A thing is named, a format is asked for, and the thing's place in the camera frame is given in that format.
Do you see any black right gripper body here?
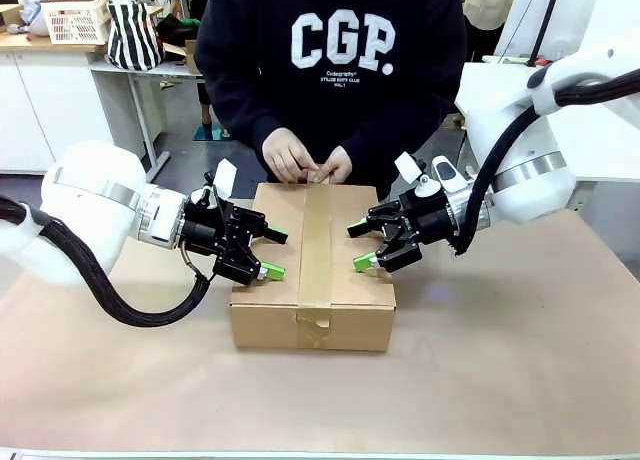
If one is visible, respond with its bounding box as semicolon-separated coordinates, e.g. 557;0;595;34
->
391;186;460;247

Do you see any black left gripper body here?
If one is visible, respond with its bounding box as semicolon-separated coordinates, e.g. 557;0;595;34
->
179;202;251;258

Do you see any brown packing tape strip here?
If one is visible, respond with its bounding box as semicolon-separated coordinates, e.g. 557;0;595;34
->
295;181;335;350

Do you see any large brown cardboard box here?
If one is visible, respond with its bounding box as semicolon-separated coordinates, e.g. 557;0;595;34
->
229;181;398;353

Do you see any person's right forearm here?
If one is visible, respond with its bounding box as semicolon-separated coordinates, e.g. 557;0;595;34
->
214;77;302;156

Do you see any person's left forearm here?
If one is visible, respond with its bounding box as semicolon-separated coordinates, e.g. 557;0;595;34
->
339;92;444;182

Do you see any small open cardboard box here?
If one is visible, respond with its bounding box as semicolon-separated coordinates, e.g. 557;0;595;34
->
162;38;200;76

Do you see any person's left hand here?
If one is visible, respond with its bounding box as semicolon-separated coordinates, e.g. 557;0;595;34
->
308;145;355;186

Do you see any person's right hand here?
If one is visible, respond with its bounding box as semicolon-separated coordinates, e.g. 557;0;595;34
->
260;126;321;185

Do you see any teal floor mat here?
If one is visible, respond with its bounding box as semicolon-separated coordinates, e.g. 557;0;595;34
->
192;123;232;142

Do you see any bystander in black clothes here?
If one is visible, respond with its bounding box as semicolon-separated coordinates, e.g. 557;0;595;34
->
195;0;232;140

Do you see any person in black sweatshirt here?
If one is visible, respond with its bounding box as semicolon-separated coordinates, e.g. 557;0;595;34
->
193;0;470;202

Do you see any white desk with metal legs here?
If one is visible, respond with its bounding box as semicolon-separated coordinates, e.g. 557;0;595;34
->
88;57;207;182

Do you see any black bag with green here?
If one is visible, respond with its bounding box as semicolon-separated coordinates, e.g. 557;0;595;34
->
156;13;201;49

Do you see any black white striped bag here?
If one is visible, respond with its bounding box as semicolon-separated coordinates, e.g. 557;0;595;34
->
105;0;166;73

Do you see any bystander in beige top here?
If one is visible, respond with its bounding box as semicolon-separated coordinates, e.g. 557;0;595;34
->
458;0;522;62

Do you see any black tripod stand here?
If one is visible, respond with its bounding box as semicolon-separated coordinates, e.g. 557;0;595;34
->
528;0;562;67

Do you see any white plastic basket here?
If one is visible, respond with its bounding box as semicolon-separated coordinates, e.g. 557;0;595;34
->
40;0;113;46

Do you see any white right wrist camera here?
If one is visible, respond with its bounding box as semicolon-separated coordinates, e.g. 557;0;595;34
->
393;151;427;186

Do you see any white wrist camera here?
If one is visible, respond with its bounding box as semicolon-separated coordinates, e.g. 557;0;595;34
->
213;157;238;201
393;151;427;186

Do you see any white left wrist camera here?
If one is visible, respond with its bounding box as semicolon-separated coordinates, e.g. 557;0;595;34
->
213;157;238;201

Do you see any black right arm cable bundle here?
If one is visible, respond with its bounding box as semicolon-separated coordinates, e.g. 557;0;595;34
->
451;68;640;257

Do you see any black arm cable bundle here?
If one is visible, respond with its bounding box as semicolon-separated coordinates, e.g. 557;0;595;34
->
0;193;212;329
451;68;640;257

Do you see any black left arm cable bundle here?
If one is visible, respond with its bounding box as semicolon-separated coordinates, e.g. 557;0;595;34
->
0;193;212;329

